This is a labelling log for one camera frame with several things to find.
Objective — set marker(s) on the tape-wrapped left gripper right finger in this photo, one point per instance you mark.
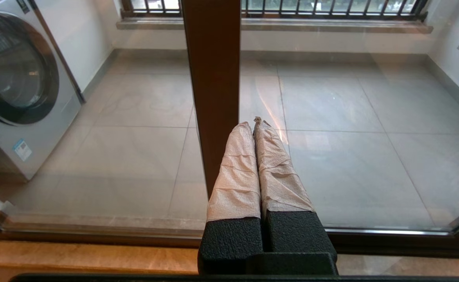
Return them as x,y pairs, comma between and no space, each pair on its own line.
280,184

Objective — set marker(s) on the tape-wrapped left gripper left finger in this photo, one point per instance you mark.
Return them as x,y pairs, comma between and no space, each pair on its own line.
235,184

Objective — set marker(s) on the brown framed fixed glass door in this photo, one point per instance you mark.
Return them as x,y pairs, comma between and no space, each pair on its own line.
213,78

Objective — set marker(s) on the long grey stone window sill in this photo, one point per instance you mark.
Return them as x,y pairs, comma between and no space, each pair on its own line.
331,26

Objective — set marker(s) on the wide black window railing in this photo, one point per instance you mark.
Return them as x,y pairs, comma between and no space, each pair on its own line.
331,15

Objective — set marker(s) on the grey front-load washing machine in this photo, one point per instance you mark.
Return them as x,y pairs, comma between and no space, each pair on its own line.
37,129

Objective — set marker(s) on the dark door frame with track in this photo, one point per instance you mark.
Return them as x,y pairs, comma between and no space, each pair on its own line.
409,246

